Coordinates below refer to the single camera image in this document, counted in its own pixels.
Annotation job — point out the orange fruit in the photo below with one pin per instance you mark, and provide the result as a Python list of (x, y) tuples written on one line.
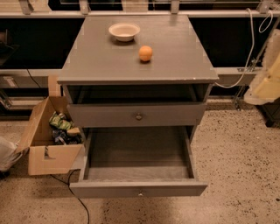
[(145, 53)]

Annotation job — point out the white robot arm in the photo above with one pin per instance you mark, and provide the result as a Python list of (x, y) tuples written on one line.
[(265, 87)]

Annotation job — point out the grey wooden drawer cabinet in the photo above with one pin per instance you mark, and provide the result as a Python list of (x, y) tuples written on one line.
[(102, 70)]

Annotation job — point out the closed grey middle drawer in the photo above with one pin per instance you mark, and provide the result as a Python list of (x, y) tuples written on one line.
[(136, 115)]

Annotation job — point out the open grey lower drawer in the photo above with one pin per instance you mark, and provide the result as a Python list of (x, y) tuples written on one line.
[(138, 162)]

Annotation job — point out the green snack bag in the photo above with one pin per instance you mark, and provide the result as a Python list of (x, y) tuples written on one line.
[(60, 121)]

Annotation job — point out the white paper bowl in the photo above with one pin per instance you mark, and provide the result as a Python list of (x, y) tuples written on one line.
[(124, 32)]

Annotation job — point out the dark blue snack bag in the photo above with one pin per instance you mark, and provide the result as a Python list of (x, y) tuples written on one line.
[(60, 137)]

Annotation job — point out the brown cardboard box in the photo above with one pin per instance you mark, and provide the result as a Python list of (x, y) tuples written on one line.
[(45, 156)]

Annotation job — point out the dark cabinet at right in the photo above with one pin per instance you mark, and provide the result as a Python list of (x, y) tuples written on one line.
[(271, 112)]

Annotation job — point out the white plastic bag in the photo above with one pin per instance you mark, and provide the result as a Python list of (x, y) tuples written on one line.
[(8, 154)]

